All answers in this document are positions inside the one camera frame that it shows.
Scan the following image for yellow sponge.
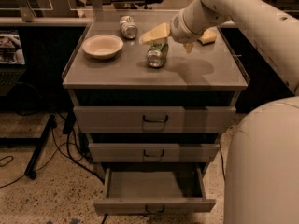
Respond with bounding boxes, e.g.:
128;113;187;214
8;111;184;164
199;29;217;45

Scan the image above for black floor cables left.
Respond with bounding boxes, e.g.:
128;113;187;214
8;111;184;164
0;110;106;189

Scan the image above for silver red soda can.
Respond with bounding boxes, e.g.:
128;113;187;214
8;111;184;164
120;16;138;39

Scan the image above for top grey drawer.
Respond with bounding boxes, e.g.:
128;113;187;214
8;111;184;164
74;106;235;133

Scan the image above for black floor cable right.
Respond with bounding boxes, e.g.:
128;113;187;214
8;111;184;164
218;140;226;182

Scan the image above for grey drawer cabinet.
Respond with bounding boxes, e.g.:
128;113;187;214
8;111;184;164
61;9;251;217

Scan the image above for black keyboard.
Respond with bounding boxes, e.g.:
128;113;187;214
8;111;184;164
0;68;25;96

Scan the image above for monitor screen at left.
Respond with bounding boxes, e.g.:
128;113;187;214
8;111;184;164
0;30;25;65

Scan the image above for black stand leg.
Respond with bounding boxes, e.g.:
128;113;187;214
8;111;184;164
24;115;56;180

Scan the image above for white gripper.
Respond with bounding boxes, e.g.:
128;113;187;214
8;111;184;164
139;12;203;53

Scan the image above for grey drawer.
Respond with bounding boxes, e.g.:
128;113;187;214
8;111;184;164
93;163;216;215
89;143;219;162
74;106;235;133

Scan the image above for green soda can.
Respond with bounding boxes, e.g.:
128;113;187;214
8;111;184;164
147;43;168;68

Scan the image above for bottom grey drawer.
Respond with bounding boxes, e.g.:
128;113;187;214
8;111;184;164
93;163;216;215

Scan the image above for white bowl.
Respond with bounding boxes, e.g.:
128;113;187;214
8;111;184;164
82;35;123;60

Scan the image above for middle grey drawer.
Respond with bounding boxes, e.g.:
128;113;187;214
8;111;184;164
89;143;219;162

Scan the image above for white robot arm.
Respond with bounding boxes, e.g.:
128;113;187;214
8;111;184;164
139;0;299;224

